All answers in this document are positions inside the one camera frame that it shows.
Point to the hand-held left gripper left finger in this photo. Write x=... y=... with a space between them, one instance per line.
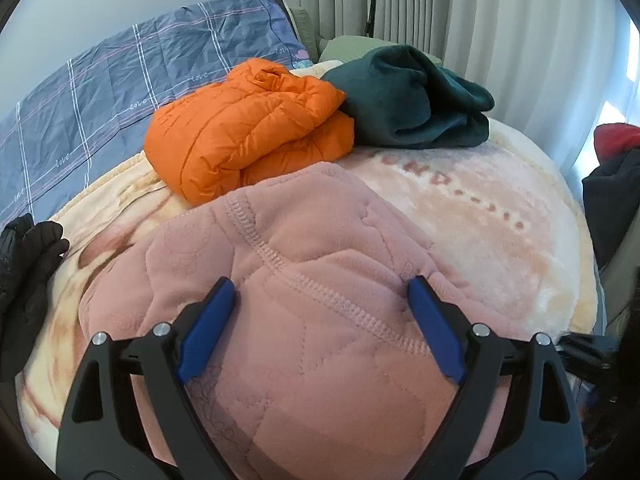
x=207 y=330

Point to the pink quilted jacket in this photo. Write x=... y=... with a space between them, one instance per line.
x=310 y=240

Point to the black puffer jacket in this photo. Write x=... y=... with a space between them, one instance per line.
x=25 y=270

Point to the dark grey garment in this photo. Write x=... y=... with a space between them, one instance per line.
x=615 y=200

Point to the dark green fleece garment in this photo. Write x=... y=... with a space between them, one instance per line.
x=410 y=95

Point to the pale green pillow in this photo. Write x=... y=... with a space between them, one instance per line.
x=345 y=47

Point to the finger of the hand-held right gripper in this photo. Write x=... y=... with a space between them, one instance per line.
x=587 y=347

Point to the cream plush blanket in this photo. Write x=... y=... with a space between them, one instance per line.
x=475 y=230

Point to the red garment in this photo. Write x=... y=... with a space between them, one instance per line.
x=620 y=137

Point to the grey pleated curtain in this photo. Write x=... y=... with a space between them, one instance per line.
x=500 y=20

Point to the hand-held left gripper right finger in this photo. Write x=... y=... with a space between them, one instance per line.
x=435 y=330

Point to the orange puffer jacket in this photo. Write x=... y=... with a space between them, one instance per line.
x=240 y=130

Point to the blue plaid quilt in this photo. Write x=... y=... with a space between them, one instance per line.
x=100 y=105

